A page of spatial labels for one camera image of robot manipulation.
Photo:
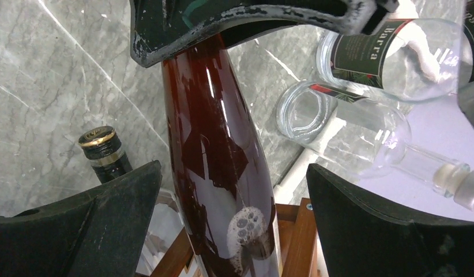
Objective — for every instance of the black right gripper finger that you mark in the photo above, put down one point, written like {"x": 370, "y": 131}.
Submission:
{"x": 161, "y": 29}
{"x": 465, "y": 100}

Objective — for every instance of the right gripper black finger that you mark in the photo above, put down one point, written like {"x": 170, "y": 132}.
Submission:
{"x": 98, "y": 232}
{"x": 364, "y": 234}

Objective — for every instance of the clear glass bottle silver cap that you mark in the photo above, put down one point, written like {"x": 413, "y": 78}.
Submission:
{"x": 411, "y": 59}

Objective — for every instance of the clear glass bottle white cap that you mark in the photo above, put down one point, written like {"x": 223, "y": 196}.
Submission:
{"x": 367, "y": 139}

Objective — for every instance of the dark red wine bottle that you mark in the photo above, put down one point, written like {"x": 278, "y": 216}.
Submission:
{"x": 219, "y": 169}

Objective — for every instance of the brown wooden wine rack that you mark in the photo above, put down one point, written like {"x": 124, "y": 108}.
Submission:
{"x": 298, "y": 240}

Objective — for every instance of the small clear bottle black cap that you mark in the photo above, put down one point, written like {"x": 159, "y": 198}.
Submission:
{"x": 104, "y": 150}

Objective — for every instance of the white PVC pipe frame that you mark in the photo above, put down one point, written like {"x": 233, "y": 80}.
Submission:
{"x": 283, "y": 192}

